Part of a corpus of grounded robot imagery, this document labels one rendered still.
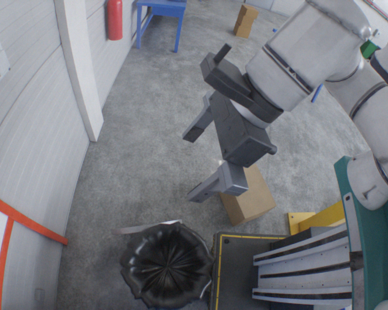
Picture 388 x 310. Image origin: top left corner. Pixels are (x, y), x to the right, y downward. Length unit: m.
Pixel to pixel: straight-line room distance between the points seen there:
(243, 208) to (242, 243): 0.30
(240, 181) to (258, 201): 1.59
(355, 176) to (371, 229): 0.17
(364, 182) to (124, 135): 2.17
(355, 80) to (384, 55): 0.29
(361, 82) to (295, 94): 0.12
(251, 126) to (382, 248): 0.59
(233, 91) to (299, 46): 0.09
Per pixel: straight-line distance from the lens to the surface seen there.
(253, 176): 1.94
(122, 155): 2.19
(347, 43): 0.26
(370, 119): 0.32
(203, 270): 1.21
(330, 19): 0.25
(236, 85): 0.24
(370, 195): 0.67
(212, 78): 0.23
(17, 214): 1.31
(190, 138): 0.41
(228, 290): 1.61
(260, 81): 0.25
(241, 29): 5.04
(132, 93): 2.81
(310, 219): 2.22
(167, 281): 1.32
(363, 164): 0.67
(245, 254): 1.67
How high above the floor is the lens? 1.84
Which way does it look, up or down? 56 degrees down
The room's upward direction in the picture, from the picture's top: 18 degrees clockwise
